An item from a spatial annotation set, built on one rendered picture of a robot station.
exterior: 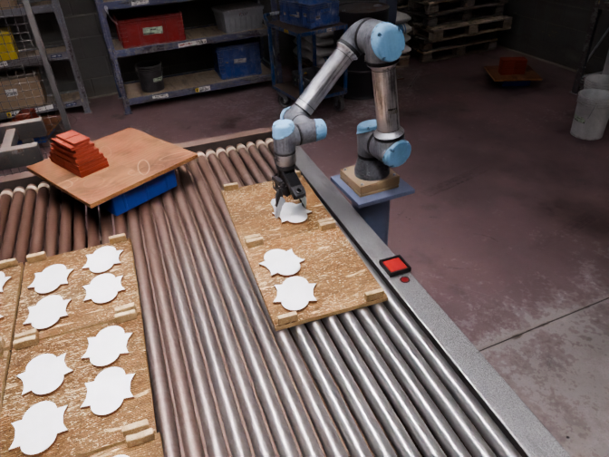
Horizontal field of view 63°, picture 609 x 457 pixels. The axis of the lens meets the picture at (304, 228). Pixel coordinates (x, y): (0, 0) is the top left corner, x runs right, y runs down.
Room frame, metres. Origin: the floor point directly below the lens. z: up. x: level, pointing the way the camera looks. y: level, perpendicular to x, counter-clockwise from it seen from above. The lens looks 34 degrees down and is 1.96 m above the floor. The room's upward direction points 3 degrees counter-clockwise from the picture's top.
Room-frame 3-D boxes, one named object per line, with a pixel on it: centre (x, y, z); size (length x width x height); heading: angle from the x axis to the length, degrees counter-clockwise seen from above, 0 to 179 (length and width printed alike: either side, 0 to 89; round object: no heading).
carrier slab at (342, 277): (1.25, -0.01, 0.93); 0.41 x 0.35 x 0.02; 17
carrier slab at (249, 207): (1.65, 0.11, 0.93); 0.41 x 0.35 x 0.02; 16
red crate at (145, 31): (5.65, 1.53, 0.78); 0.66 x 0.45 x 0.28; 112
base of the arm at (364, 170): (1.91, -0.30, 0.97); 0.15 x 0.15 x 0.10
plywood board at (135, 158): (1.91, 0.79, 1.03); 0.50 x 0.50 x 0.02; 48
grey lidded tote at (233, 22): (5.98, 0.61, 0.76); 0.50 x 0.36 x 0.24; 118
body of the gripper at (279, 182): (1.61, 0.06, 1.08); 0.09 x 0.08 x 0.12; 29
